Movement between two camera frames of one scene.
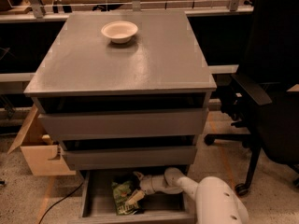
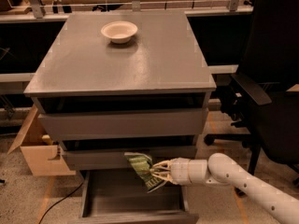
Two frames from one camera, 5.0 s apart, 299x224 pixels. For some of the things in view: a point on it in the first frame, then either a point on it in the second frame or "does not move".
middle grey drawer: [128, 157] does not move
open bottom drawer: [96, 205] does not move
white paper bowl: [120, 32] does not move
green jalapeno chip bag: [121, 193] -> [142, 164]
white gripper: [147, 185] -> [179, 171]
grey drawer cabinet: [126, 93] does not move
